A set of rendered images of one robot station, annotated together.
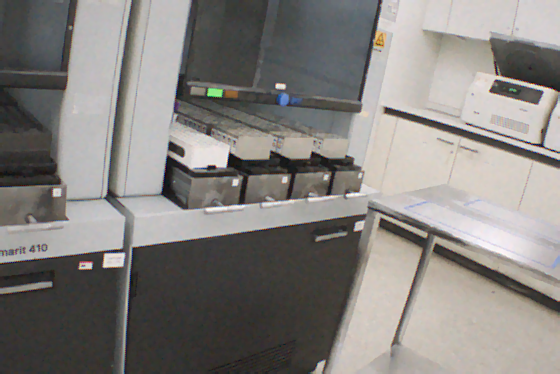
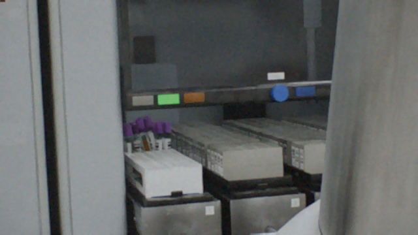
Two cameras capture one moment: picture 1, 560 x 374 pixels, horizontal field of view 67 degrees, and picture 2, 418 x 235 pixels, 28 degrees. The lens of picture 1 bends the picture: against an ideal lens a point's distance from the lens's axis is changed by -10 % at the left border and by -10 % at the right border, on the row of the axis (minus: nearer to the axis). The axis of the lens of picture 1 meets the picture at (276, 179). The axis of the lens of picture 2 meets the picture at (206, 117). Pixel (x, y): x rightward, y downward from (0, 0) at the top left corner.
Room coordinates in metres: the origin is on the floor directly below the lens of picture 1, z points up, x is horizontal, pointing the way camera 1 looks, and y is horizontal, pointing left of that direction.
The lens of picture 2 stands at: (-0.20, -0.63, 1.08)
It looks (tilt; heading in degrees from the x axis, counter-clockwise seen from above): 5 degrees down; 31
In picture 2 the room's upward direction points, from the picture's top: 2 degrees counter-clockwise
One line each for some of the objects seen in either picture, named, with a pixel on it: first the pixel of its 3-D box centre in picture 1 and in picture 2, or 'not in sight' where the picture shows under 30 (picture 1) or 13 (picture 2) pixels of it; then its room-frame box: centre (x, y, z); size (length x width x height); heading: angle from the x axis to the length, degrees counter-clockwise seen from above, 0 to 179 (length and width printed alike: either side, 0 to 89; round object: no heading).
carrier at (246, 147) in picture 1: (251, 147); (251, 165); (1.15, 0.08, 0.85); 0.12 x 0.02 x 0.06; 135
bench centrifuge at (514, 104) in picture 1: (523, 89); not in sight; (3.03, -1.50, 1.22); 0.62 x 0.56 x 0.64; 133
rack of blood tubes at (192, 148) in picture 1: (176, 142); (158, 172); (1.11, 0.26, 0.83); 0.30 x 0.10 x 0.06; 45
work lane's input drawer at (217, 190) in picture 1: (149, 149); (146, 189); (1.20, 0.35, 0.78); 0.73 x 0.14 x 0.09; 45
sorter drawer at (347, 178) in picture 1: (274, 149); not in sight; (1.53, 0.03, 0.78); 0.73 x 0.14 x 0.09; 45
